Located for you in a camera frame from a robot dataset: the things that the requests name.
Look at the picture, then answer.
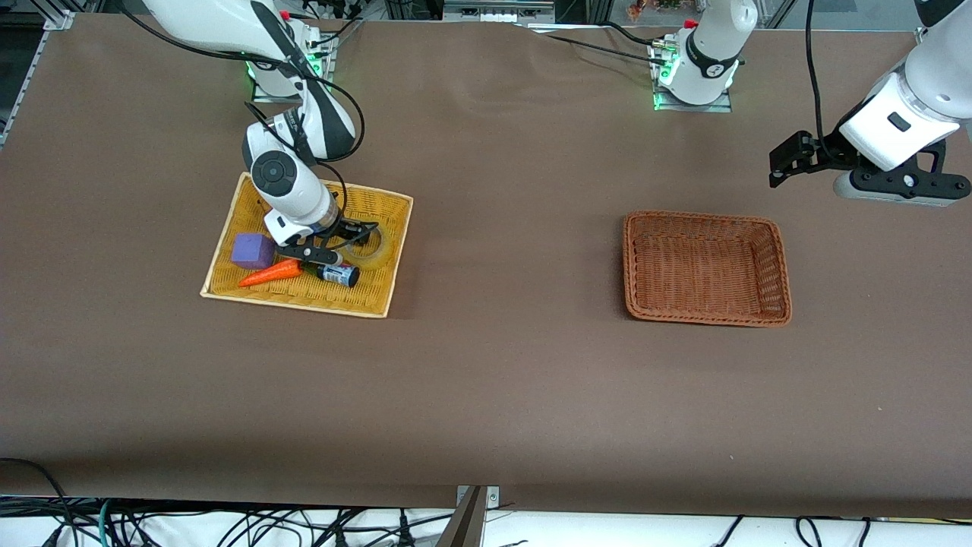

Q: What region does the clear yellowish tape roll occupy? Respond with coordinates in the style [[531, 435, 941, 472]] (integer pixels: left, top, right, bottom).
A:
[[338, 220, 393, 267]]

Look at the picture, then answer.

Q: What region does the small black blue-label bottle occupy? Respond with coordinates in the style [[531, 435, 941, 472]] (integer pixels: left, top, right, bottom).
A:
[[300, 261, 361, 289]]

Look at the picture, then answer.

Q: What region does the yellow wicker basket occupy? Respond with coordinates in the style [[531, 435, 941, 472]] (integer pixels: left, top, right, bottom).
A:
[[200, 172, 415, 318]]

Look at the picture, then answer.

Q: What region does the orange toy carrot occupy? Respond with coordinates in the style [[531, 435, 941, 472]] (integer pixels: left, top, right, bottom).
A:
[[238, 258, 305, 289]]

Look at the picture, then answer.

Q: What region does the purple foam cube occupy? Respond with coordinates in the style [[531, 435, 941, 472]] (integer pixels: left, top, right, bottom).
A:
[[230, 232, 276, 270]]

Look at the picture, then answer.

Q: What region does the brown wicker basket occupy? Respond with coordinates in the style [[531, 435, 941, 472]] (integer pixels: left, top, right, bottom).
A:
[[623, 210, 793, 327]]

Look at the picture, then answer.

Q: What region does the grey control box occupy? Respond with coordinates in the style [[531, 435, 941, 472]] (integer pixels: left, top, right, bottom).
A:
[[442, 0, 557, 24]]

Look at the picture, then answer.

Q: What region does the dark grey angled bar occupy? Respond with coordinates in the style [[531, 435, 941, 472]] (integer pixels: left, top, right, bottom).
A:
[[436, 486, 488, 547]]

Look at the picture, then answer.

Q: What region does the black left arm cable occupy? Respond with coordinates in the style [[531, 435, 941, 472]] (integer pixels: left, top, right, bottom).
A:
[[805, 0, 828, 145]]

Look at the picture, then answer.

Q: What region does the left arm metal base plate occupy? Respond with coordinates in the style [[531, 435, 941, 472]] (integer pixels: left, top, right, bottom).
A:
[[649, 38, 734, 113]]

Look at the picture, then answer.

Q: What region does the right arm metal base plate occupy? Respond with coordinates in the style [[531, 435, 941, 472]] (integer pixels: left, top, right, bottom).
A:
[[251, 34, 336, 103]]

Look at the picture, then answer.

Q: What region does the black cable on table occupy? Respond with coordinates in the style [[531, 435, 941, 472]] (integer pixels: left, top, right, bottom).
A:
[[524, 21, 673, 69]]

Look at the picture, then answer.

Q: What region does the metal table edge bracket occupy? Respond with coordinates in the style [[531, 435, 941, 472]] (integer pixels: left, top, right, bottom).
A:
[[456, 485, 501, 511]]

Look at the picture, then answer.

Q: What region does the aluminium frame rail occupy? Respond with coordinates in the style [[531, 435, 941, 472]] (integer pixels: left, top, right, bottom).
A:
[[0, 8, 77, 145]]

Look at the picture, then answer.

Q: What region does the black looping floor cable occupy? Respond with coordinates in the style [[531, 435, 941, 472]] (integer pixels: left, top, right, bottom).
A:
[[0, 457, 77, 547]]

